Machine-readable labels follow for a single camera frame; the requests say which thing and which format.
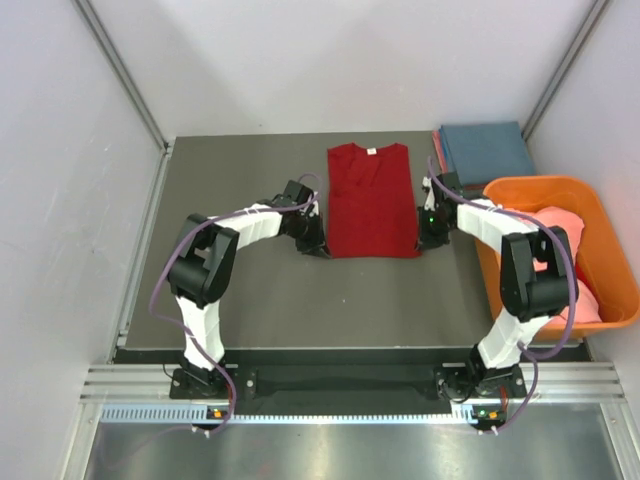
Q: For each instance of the crumpled pink t shirt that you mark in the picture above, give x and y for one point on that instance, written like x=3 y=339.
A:
x=575 y=235

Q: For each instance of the folded blue t shirt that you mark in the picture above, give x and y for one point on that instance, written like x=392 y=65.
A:
x=481 y=153

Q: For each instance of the folded pink t shirt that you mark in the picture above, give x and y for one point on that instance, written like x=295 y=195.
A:
x=442 y=155

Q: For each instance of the right aluminium frame post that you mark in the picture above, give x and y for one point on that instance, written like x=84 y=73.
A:
x=587 y=26

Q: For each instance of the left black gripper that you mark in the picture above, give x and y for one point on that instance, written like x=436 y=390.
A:
x=316 y=245

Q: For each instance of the aluminium frame post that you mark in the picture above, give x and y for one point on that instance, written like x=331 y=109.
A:
x=587 y=26
x=107 y=46

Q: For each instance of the grey slotted cable duct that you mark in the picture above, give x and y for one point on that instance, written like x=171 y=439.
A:
x=201 y=414

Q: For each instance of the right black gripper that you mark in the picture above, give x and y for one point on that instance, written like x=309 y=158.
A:
x=424 y=239

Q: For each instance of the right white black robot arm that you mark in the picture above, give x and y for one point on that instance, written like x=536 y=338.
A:
x=537 y=279

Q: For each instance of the orange plastic bin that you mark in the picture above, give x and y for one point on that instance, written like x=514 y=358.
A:
x=608 y=291

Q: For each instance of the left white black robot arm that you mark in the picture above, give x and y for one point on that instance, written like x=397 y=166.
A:
x=201 y=272

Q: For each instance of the red t shirt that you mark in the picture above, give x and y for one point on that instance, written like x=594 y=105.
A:
x=371 y=205

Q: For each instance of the left aluminium frame post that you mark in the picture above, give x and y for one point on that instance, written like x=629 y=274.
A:
x=107 y=46

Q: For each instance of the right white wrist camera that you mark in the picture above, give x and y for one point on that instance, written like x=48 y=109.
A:
x=427 y=188

